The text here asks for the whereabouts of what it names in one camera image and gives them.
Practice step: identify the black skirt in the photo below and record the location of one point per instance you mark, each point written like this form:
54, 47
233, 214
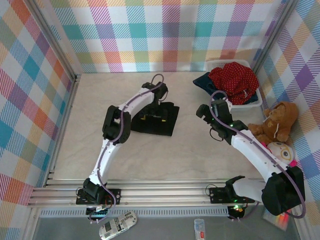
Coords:
170, 125

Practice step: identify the red polka dot skirt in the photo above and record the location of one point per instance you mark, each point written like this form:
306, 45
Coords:
235, 80

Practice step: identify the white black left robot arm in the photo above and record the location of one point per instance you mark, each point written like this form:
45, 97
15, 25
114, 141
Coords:
105, 160

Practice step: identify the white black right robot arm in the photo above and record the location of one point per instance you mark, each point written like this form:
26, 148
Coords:
252, 150

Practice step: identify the white plastic mesh basket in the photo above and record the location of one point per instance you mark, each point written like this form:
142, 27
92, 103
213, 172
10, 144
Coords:
246, 107

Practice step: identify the brown teddy bear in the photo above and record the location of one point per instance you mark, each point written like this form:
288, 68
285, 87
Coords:
282, 120

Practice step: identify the white pink plush doll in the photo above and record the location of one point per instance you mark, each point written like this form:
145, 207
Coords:
282, 153

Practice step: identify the newspaper print pouch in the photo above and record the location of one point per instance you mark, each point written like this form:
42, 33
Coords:
117, 223

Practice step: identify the small white red packet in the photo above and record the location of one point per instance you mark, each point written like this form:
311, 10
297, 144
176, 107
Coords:
200, 228

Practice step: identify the colourful marker pack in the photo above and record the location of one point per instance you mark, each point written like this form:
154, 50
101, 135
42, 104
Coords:
280, 221

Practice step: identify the aluminium frame rail bed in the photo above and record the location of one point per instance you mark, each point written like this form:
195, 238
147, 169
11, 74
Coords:
162, 192

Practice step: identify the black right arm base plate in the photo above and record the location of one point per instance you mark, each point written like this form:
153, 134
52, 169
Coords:
217, 195

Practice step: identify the aluminium side rail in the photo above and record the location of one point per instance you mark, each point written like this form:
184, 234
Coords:
64, 125

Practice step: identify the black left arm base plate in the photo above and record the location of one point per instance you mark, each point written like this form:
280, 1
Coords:
113, 193

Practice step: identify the aluminium frame post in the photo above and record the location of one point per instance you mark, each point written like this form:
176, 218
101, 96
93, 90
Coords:
273, 35
55, 37

